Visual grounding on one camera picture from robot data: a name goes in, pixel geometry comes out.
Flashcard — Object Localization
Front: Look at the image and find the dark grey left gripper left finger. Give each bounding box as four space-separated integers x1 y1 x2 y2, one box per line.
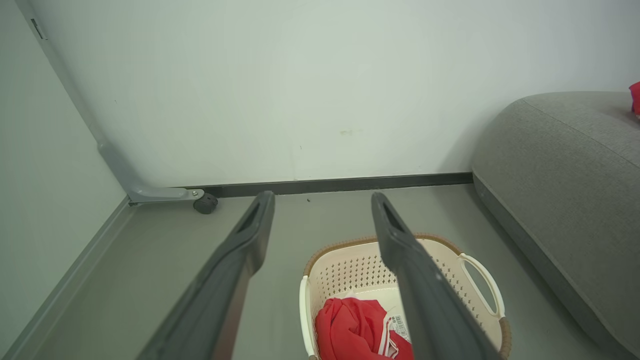
137 190 276 360

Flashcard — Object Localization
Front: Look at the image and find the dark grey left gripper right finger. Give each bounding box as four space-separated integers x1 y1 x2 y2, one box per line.
371 192 503 360

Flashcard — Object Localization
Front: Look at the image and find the red garment with white stripes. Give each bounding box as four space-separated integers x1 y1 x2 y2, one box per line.
314 297 415 360

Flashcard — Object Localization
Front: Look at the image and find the grey fabric sofa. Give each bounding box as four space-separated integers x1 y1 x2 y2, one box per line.
471 91 640 360

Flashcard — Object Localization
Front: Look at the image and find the paper barcode label sticker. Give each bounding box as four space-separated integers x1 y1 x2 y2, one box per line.
387 314 411 344

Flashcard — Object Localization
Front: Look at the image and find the cream perforated laundry basket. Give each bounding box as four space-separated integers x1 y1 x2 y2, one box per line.
299 233 512 360

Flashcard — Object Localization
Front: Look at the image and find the black caster wheel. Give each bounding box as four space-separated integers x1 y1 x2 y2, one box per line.
193 192 219 215

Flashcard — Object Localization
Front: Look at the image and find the grey metal partition leg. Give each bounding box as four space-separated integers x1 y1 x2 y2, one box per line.
14 0 205 206

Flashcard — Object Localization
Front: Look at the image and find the black wall baseboard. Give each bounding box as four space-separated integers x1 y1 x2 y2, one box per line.
186 172 474 199

